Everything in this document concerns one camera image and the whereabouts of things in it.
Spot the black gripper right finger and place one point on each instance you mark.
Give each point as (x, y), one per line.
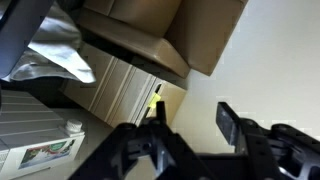
(279, 153)

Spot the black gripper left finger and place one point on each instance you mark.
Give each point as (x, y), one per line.
(118, 154)

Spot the beige khaki shorts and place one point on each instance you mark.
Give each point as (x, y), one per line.
(53, 52)

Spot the black slatted office chair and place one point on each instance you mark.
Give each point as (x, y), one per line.
(18, 25)

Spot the yellow sticky note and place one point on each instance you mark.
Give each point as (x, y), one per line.
(154, 99)

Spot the light wood drawer cabinet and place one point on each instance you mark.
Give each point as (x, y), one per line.
(121, 92)

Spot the brown leather armchair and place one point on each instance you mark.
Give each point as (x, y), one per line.
(178, 35)

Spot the white wall heater unit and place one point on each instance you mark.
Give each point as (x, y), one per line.
(32, 136)

